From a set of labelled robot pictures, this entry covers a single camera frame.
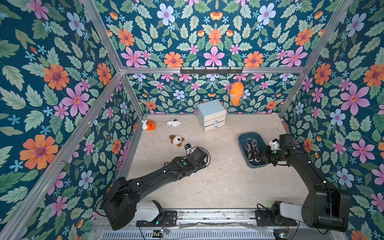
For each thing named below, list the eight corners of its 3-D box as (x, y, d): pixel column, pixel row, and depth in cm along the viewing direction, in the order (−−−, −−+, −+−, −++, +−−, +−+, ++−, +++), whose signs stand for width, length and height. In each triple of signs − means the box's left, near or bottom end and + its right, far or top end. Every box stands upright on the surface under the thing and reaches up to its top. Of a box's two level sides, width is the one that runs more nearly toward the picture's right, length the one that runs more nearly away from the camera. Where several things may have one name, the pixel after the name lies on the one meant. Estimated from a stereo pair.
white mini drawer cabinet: (204, 135, 109) (205, 121, 97) (195, 119, 118) (194, 105, 107) (226, 126, 114) (229, 112, 103) (215, 112, 124) (216, 98, 112)
